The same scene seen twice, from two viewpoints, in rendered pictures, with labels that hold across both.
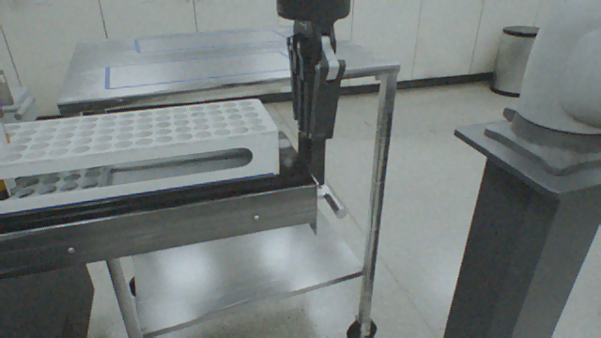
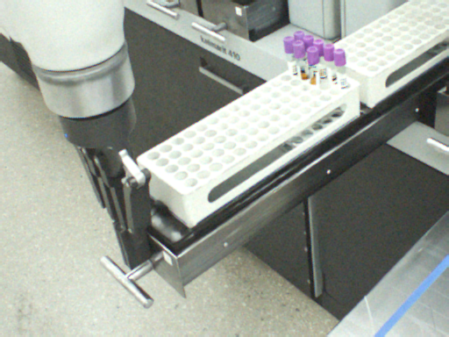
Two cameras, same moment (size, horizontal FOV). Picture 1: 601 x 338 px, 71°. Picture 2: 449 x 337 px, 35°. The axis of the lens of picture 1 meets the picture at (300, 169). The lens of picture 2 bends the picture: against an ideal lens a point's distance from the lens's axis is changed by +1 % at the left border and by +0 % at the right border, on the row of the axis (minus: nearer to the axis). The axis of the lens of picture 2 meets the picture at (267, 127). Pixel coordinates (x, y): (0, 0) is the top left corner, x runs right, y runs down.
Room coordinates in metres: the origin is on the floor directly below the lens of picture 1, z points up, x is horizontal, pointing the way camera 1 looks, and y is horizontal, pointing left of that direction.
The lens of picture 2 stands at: (1.07, -0.08, 1.38)
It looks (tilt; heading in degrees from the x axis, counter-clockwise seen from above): 36 degrees down; 158
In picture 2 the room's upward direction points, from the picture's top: 6 degrees counter-clockwise
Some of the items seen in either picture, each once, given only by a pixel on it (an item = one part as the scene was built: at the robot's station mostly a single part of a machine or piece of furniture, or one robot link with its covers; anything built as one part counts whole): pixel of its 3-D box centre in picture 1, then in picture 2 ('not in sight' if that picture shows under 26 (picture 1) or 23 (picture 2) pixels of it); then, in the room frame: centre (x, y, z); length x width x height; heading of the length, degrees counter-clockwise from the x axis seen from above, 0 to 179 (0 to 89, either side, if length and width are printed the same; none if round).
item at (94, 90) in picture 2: not in sight; (85, 74); (0.45, -0.01, 1.03); 0.09 x 0.09 x 0.06
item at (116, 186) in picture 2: (308, 84); (123, 188); (0.46, -0.01, 0.89); 0.04 x 0.01 x 0.11; 107
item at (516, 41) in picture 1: (519, 61); not in sight; (3.07, -1.60, 0.23); 0.38 x 0.31 x 0.46; 17
